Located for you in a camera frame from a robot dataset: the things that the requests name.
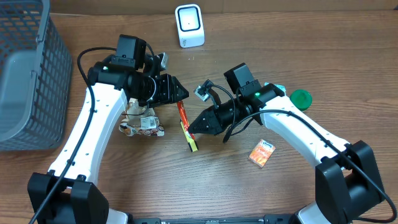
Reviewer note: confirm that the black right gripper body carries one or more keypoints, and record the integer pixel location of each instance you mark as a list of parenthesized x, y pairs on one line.
[(213, 116)]

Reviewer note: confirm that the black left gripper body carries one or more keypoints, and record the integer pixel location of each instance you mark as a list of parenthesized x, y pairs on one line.
[(162, 90)]

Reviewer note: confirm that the red snack bar wrapper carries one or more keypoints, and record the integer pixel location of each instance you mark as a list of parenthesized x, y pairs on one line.
[(184, 119)]

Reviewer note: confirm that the yellow black marker pen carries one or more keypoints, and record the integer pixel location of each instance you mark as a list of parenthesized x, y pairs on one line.
[(190, 140)]

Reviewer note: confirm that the brown cookie snack bag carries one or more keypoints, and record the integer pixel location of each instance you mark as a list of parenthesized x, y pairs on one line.
[(139, 120)]

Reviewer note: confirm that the orange Kleenex tissue pack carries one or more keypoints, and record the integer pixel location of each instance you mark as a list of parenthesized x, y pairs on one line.
[(261, 153)]

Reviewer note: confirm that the teal wet wipes pack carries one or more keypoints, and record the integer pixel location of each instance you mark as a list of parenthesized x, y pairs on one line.
[(279, 89)]

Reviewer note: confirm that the green lid glass jar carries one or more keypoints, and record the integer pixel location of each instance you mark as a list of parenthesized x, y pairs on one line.
[(302, 99)]

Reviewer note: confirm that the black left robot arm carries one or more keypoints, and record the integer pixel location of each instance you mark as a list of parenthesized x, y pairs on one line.
[(68, 192)]

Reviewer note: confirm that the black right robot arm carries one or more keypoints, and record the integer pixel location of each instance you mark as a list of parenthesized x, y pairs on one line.
[(347, 179)]

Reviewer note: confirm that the white barcode scanner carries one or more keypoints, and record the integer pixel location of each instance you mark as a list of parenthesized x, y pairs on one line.
[(189, 25)]

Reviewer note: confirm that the grey plastic mesh basket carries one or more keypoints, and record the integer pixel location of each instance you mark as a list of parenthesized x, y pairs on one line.
[(36, 73)]

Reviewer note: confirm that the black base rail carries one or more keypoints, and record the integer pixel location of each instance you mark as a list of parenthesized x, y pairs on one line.
[(217, 221)]

